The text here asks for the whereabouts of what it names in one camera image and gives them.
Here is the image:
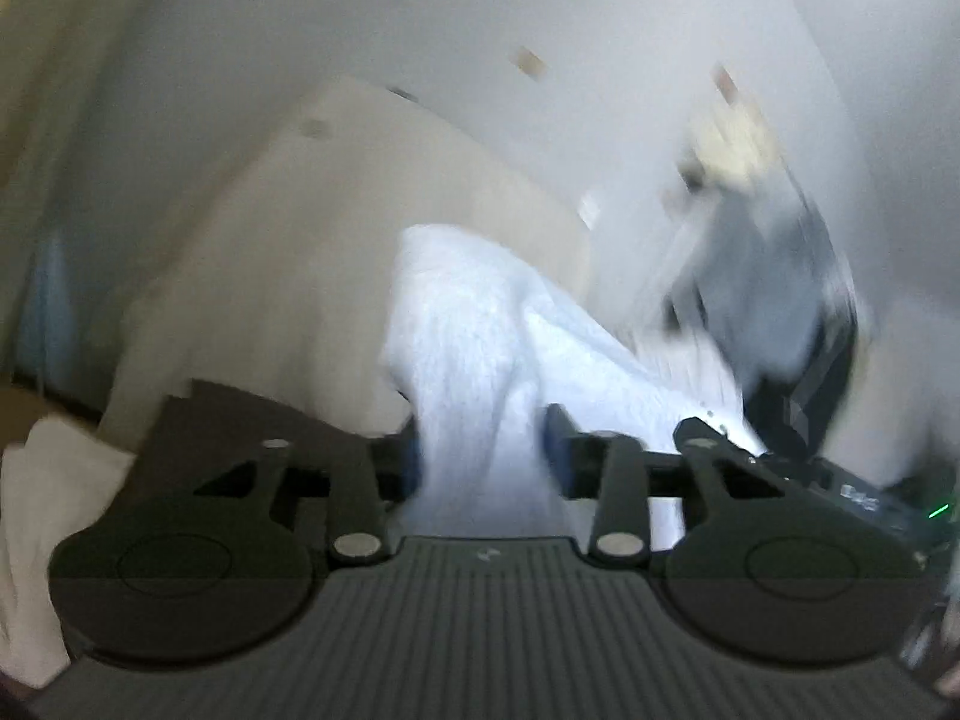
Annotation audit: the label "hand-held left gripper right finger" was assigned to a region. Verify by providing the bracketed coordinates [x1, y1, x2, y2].
[544, 403, 867, 566]

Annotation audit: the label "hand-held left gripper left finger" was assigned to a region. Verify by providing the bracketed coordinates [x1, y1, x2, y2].
[176, 416, 422, 566]

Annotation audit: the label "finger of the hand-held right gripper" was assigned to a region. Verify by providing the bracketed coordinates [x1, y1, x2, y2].
[748, 330, 860, 460]

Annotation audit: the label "light grey garment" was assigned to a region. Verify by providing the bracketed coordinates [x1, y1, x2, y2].
[379, 223, 766, 548]

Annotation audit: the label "dark hanging clothes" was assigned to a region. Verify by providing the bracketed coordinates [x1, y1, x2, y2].
[660, 187, 856, 361]

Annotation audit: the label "dark brown folded garment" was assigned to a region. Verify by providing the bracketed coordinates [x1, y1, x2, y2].
[139, 379, 413, 515]

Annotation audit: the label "cream folded hoodie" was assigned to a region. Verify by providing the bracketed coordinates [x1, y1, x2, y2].
[0, 416, 142, 691]

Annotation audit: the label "cream curtain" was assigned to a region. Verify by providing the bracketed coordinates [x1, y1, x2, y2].
[0, 0, 248, 391]

